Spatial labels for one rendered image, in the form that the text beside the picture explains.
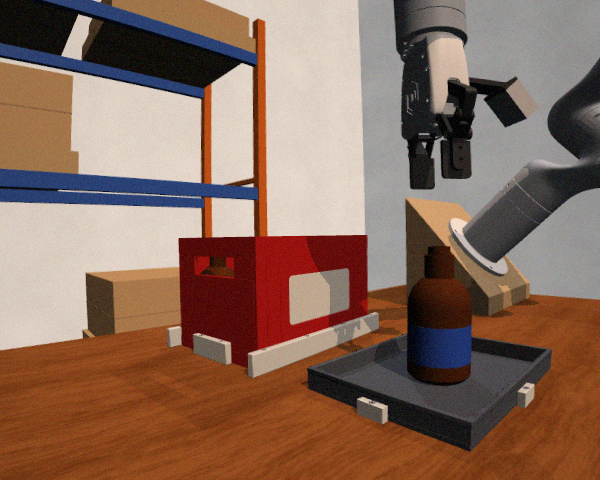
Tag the red crate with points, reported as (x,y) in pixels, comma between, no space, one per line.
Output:
(284,287)

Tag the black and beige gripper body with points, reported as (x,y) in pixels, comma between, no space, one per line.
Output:
(429,61)

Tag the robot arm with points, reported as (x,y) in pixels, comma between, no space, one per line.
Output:
(540,187)

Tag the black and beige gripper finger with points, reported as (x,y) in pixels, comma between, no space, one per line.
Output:
(422,175)
(456,150)

